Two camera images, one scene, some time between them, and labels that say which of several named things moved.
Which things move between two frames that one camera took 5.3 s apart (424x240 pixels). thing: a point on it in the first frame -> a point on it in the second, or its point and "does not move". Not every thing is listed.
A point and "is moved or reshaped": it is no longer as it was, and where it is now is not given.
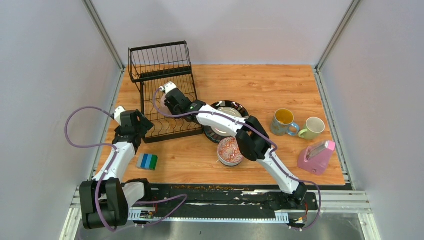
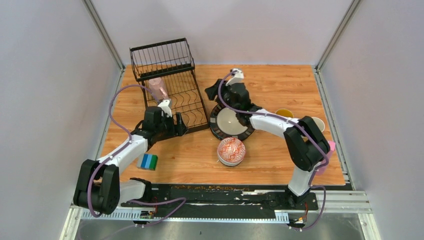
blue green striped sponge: x=147 y=161 does not move
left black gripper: x=145 y=124 -> x=179 y=130
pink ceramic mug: x=164 y=107 is moved or reshaped
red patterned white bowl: x=228 y=152 does not move
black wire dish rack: x=152 y=66 does not move
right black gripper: x=171 y=107 -> x=212 y=91
